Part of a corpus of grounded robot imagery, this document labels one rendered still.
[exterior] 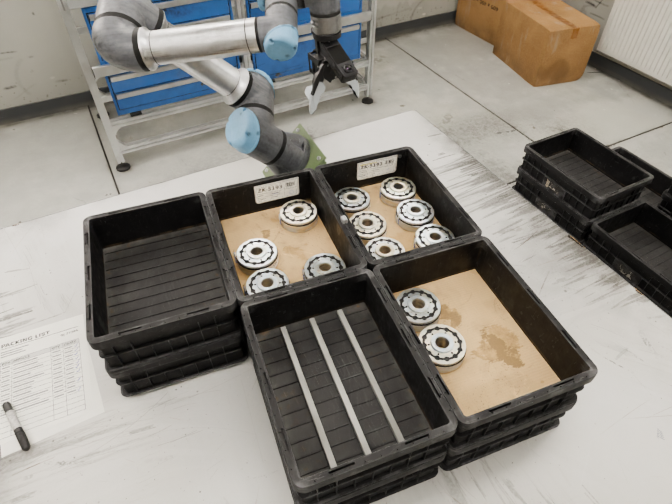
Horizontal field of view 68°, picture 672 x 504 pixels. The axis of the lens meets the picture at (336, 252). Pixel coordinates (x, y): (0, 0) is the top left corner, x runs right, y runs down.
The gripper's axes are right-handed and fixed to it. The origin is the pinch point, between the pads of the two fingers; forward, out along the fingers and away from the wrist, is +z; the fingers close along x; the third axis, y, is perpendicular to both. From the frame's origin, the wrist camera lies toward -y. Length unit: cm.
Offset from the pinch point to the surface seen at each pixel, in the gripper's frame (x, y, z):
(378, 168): -6.8, -10.4, 17.2
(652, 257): -104, -52, 75
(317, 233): 19.3, -19.8, 21.9
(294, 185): 18.2, -6.0, 15.0
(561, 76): -247, 110, 106
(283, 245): 29.2, -19.2, 21.4
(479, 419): 22, -85, 15
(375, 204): -0.7, -17.8, 22.8
